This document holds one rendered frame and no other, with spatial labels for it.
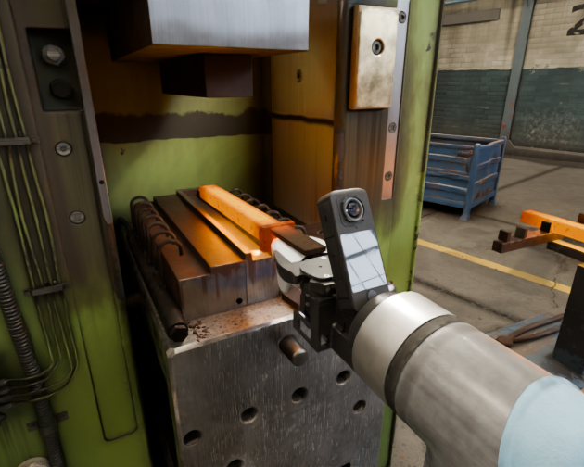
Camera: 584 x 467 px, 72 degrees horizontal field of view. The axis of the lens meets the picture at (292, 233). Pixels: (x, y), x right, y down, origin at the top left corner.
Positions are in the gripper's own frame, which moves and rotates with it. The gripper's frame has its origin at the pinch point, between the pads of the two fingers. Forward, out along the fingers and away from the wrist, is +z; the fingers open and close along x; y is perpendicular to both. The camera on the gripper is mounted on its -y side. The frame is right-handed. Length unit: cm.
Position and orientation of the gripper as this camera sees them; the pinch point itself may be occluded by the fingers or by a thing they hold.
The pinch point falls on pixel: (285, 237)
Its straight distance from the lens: 51.1
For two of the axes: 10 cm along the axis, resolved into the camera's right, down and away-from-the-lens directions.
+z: -4.8, -3.2, 8.2
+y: -0.1, 9.3, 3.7
